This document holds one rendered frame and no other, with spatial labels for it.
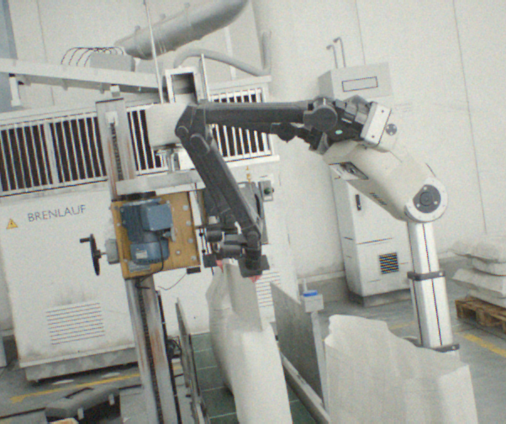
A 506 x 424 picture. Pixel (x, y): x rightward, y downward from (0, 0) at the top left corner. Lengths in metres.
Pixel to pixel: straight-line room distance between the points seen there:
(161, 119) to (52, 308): 3.24
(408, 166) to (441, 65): 5.38
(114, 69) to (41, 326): 2.02
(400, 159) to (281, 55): 3.99
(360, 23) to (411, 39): 0.54
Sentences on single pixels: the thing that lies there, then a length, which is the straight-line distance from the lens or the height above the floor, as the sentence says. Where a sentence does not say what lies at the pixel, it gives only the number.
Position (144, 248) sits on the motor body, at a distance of 2.89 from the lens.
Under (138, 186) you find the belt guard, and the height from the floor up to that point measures 1.39.
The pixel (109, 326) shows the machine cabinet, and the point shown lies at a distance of 5.91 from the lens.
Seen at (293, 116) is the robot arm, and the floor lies 1.52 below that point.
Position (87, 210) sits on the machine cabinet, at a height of 1.27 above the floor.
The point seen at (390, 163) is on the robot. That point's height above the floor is 1.33.
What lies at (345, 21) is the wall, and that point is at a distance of 7.54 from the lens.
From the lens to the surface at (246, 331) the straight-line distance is 2.71.
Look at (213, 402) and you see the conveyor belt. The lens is 3.46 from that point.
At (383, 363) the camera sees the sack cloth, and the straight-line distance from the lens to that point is 1.35.
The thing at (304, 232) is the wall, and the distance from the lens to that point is 7.28.
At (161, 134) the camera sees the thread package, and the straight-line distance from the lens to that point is 2.89.
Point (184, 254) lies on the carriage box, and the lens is 3.10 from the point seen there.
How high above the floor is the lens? 1.38
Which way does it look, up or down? 3 degrees down
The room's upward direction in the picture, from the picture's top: 9 degrees counter-clockwise
